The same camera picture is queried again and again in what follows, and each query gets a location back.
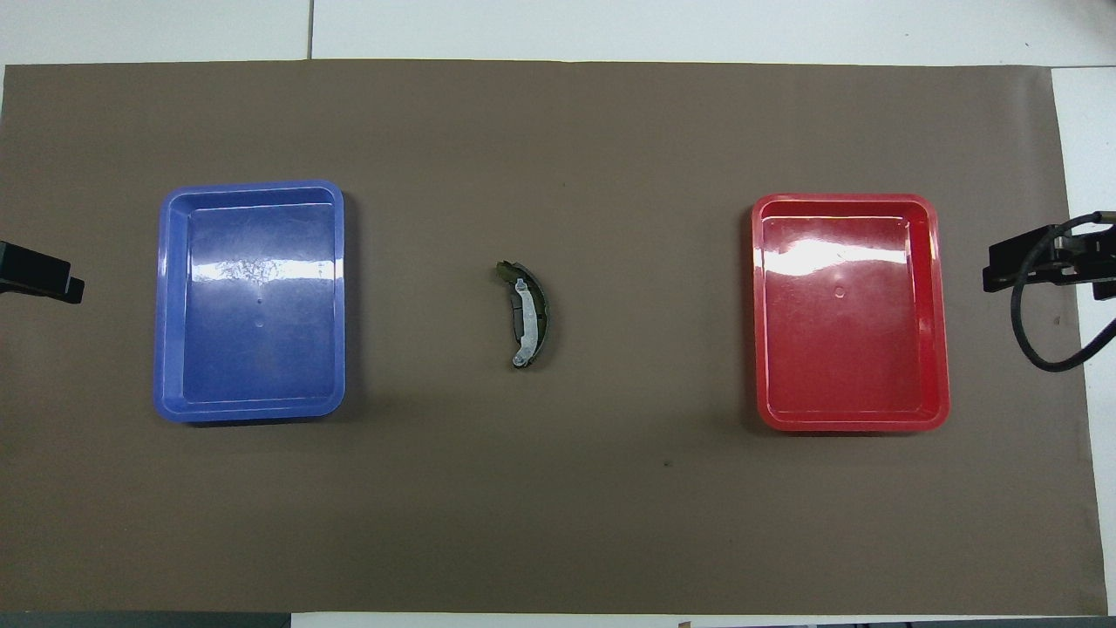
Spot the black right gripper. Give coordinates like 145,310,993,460
983,220,1116,302

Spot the brown table mat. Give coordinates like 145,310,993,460
0,59,1108,615

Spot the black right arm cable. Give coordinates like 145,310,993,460
1011,212,1116,374

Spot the red plastic tray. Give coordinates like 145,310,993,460
752,193,951,433

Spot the blue plastic tray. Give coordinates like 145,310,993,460
153,180,347,425

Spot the curved brake shoe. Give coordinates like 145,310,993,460
496,260,553,371

